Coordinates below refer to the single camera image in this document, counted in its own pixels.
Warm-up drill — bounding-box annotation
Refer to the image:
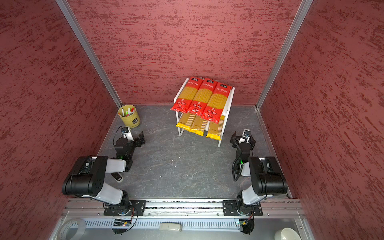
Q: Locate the yellow pasta package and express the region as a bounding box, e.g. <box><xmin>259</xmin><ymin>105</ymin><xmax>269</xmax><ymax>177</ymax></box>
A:
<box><xmin>189</xmin><ymin>116</ymin><xmax>209</xmax><ymax>136</ymax></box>
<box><xmin>176</xmin><ymin>113</ymin><xmax>196</xmax><ymax>131</ymax></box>
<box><xmin>206</xmin><ymin>116</ymin><xmax>225</xmax><ymax>141</ymax></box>

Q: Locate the red pasta package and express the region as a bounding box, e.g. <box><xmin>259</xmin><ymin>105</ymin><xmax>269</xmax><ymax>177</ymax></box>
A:
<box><xmin>187</xmin><ymin>78</ymin><xmax>218</xmax><ymax>116</ymax></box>
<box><xmin>171</xmin><ymin>77</ymin><xmax>204</xmax><ymax>113</ymax></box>
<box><xmin>202</xmin><ymin>83</ymin><xmax>233</xmax><ymax>124</ymax></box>

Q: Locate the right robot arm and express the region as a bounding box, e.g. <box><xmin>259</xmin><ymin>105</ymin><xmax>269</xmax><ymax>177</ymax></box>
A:
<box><xmin>230</xmin><ymin>129</ymin><xmax>288</xmax><ymax>216</ymax></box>

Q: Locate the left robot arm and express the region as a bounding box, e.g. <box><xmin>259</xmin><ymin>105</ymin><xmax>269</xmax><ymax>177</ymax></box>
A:
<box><xmin>62</xmin><ymin>132</ymin><xmax>146</xmax><ymax>216</ymax></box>

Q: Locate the yellow pen holder cup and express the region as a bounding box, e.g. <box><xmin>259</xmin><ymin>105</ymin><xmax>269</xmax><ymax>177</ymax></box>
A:
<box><xmin>118</xmin><ymin>105</ymin><xmax>141</xmax><ymax>129</ymax></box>

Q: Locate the white two-tier shelf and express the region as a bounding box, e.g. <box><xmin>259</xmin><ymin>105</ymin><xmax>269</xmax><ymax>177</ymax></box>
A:
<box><xmin>174</xmin><ymin>78</ymin><xmax>235</xmax><ymax>148</ymax></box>

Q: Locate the small white remote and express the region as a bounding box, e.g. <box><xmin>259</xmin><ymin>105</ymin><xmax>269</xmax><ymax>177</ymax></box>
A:
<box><xmin>159</xmin><ymin>223</ymin><xmax>183</xmax><ymax>232</ymax></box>

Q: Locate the white bowl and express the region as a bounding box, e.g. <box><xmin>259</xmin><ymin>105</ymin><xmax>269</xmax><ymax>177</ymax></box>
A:
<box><xmin>274</xmin><ymin>228</ymin><xmax>301</xmax><ymax>240</ymax></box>

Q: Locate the tape roll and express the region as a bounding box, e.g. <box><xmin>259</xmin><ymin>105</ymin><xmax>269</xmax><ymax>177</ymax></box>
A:
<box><xmin>56</xmin><ymin>217</ymin><xmax>87</xmax><ymax>240</ymax></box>

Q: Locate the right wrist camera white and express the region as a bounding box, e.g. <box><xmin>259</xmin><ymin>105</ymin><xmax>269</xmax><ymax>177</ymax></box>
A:
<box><xmin>242</xmin><ymin>129</ymin><xmax>252</xmax><ymax>140</ymax></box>

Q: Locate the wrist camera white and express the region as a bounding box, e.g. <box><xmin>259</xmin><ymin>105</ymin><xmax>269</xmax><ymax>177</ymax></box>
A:
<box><xmin>121</xmin><ymin>127</ymin><xmax>134</xmax><ymax>141</ymax></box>
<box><xmin>242</xmin><ymin>129</ymin><xmax>252</xmax><ymax>140</ymax></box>

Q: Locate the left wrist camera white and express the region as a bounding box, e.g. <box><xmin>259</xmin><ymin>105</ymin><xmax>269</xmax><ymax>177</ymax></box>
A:
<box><xmin>121</xmin><ymin>127</ymin><xmax>134</xmax><ymax>141</ymax></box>

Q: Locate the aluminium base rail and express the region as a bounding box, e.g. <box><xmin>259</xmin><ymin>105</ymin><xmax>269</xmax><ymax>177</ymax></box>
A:
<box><xmin>60</xmin><ymin>198</ymin><xmax>306</xmax><ymax>219</ymax></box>

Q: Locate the white cable duct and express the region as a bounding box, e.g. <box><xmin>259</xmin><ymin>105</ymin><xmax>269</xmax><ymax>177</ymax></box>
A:
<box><xmin>84</xmin><ymin>218</ymin><xmax>242</xmax><ymax>232</ymax></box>

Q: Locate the right aluminium corner post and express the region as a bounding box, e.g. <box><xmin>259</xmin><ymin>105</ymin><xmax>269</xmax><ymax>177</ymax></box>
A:
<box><xmin>255</xmin><ymin>0</ymin><xmax>314</xmax><ymax>111</ymax></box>

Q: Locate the aluminium corner post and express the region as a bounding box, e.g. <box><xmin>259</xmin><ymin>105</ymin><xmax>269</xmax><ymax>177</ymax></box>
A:
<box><xmin>56</xmin><ymin>0</ymin><xmax>123</xmax><ymax>108</ymax></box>
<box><xmin>255</xmin><ymin>0</ymin><xmax>314</xmax><ymax>111</ymax></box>

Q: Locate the left aluminium corner post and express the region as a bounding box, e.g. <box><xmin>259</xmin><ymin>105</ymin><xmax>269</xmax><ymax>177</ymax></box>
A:
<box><xmin>56</xmin><ymin>0</ymin><xmax>123</xmax><ymax>108</ymax></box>

